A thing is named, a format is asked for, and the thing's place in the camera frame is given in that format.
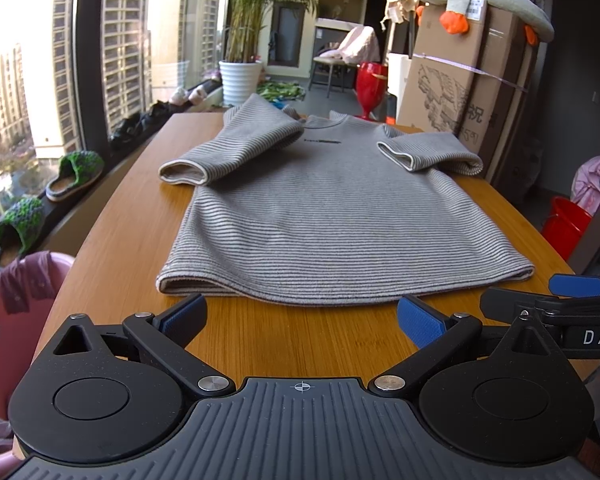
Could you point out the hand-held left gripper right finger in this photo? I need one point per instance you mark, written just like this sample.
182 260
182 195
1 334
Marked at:
420 322

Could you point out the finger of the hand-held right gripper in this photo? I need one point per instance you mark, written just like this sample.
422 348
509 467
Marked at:
505 302
577 285

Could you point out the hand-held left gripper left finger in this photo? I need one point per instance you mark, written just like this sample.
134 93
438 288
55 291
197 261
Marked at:
182 317

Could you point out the grey striped sweater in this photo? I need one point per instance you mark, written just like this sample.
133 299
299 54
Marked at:
330 210

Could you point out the red bucket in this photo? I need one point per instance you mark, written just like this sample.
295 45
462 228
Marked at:
565 227

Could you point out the pink fabric bag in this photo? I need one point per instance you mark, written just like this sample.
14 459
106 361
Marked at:
595 180

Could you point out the mauve cloth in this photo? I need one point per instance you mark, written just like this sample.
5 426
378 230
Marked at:
27 280

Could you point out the pink plastic chair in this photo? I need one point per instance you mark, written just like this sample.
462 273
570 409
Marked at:
10 360

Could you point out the green knitted slipper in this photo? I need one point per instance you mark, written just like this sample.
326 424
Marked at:
20 227
75 175

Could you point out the black shoe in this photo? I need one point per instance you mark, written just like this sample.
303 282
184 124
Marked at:
125 127
156 112

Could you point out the large printed cardboard box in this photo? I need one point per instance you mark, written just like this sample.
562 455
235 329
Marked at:
445 95

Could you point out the pink slipper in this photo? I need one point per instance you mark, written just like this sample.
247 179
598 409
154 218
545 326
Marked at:
179 96
198 93

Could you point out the blue plastic bag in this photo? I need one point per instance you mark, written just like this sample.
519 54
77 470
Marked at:
285 107

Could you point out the white ribbed plant pot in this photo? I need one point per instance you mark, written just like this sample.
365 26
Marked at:
240 82

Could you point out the pile of green vegetables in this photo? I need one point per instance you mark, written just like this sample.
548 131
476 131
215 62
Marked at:
280 91

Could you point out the white tall box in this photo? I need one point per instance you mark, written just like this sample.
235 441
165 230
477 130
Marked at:
398 72

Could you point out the dark glass door cabinet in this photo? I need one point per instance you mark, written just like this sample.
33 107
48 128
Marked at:
286 35

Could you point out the tall palm plant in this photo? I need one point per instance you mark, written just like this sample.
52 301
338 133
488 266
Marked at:
252 10

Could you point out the cream crumpled cloth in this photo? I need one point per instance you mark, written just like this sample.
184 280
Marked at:
395 2

